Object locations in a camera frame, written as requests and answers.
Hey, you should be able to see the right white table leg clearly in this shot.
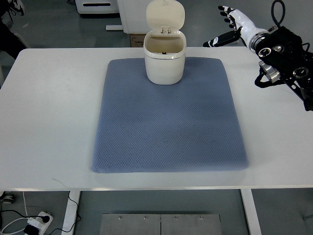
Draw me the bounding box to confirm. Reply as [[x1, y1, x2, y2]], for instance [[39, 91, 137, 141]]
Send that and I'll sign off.
[[240, 189, 262, 235]]

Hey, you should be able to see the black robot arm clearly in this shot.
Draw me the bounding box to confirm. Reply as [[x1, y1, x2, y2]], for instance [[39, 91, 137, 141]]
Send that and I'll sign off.
[[250, 0, 313, 111]]

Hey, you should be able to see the metal floor plate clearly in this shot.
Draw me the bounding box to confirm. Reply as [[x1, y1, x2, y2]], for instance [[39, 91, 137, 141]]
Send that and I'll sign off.
[[100, 213, 222, 235]]

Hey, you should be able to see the blue textured mat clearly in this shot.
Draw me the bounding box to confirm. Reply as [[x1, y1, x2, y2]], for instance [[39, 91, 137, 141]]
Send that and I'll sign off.
[[92, 57, 248, 173]]

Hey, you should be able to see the white trash bin open lid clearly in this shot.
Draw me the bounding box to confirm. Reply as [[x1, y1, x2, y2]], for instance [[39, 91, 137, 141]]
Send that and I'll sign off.
[[143, 0, 187, 85]]

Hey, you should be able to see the black power cable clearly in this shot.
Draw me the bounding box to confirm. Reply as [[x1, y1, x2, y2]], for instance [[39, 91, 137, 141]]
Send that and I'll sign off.
[[44, 191, 81, 235]]

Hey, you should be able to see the cardboard box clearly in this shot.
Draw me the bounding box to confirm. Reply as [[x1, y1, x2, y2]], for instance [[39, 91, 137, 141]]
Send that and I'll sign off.
[[130, 34, 146, 47]]

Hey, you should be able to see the white appliance with slot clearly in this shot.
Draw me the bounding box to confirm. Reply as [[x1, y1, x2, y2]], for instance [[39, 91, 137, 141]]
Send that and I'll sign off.
[[75, 0, 119, 15]]

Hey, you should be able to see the white power strip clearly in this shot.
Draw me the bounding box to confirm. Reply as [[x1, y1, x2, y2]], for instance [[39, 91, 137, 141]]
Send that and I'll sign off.
[[27, 211, 53, 233]]

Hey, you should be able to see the left white table leg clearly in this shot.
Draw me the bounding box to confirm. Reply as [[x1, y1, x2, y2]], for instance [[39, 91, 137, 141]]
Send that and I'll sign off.
[[61, 190, 81, 235]]

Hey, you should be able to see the white cabinet base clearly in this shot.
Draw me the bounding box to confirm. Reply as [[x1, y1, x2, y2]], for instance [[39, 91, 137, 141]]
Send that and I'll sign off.
[[105, 0, 151, 34]]

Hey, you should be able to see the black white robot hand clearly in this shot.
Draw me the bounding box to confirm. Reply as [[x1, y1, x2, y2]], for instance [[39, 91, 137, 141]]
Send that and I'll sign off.
[[203, 5, 269, 53]]

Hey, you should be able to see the white table leg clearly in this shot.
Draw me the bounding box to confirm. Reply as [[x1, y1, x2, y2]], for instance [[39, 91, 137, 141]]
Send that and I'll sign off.
[[240, 189, 262, 235], [61, 190, 81, 235]]

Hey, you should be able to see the caster wheel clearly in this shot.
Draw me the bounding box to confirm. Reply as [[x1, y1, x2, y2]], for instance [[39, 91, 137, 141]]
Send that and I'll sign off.
[[0, 191, 16, 204]]

